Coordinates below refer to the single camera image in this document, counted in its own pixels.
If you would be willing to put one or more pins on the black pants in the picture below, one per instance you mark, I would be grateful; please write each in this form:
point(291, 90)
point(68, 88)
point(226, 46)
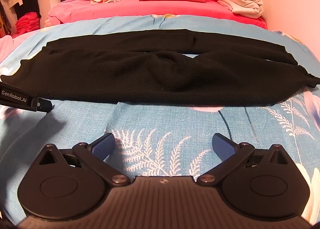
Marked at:
point(160, 78)

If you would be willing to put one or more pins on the cream folded blanket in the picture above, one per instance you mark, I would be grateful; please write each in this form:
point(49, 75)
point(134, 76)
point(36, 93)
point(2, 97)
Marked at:
point(245, 3)

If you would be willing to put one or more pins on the red bed sheet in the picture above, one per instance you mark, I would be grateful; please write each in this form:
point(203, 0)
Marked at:
point(150, 8)

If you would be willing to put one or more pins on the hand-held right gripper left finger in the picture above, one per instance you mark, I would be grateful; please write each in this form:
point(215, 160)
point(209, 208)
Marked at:
point(103, 145)

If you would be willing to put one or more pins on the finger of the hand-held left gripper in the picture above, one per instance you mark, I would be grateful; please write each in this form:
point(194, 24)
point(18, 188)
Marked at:
point(45, 105)

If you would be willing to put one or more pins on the pile of red folded clothes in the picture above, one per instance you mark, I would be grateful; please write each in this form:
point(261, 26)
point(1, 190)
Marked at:
point(26, 22)

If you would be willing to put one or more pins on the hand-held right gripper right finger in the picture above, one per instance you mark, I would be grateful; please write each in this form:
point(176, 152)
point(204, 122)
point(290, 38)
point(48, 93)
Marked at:
point(223, 146)

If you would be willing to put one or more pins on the blue floral blanket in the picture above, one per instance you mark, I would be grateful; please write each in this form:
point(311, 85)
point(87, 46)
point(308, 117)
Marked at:
point(175, 123)

